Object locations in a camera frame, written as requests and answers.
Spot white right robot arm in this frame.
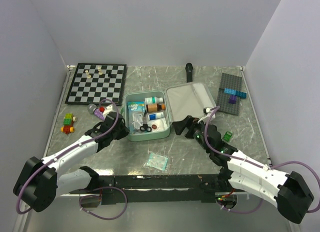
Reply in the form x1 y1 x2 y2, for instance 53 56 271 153
172 106 320 224

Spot black flashlight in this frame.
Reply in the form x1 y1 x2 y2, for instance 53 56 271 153
185 62 194 83

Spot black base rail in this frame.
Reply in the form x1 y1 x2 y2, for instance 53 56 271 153
70 174 233 205

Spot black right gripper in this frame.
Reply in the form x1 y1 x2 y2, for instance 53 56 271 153
172 115 212 154

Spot small black scissors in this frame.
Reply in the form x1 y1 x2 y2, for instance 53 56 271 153
139 111 152 133

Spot grey lego baseplate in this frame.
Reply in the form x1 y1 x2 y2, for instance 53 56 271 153
216 73 247 116

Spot white green medicine bottle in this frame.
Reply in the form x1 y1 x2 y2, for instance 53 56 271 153
144 96 164 105

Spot white gauze packet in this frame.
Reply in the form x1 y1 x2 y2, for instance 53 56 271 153
147 118 168 132

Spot red yellow toy car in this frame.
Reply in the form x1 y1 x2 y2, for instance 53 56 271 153
60 116 77 135

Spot small green lego piece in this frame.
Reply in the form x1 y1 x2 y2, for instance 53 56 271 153
223 131 233 142

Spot mint green medicine case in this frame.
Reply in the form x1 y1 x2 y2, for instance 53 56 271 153
123 82 216 142

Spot purple glitter microphone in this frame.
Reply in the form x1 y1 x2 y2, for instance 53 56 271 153
87 103 105 121

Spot purple lego brick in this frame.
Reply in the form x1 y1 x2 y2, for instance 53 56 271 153
228 94 237 105

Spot blue cotton swab pack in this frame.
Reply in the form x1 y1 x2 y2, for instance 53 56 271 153
127 101 145 116

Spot cream chess piece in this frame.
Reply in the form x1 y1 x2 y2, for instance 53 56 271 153
97 66 103 75

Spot white blue bandage roll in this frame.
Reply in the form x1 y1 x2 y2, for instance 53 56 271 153
147 111 165 121

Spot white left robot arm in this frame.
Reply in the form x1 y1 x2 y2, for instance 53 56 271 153
13 106 129 215

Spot black white chessboard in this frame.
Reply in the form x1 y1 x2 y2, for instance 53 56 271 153
65 63 127 106

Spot cream chess pawn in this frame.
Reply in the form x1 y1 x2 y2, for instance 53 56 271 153
85 70 91 79

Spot brown orange-cap bottle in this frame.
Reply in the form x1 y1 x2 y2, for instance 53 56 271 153
146 103 166 113

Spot blue lego bricks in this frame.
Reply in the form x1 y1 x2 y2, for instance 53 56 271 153
224 88 247 99

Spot teal plaster packet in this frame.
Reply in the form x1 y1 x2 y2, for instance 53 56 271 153
144 152 169 172

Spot clear alcohol pad packets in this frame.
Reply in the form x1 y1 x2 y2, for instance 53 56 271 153
128 112 143 134

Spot green lego block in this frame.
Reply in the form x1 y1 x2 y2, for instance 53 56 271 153
63 113 74 126

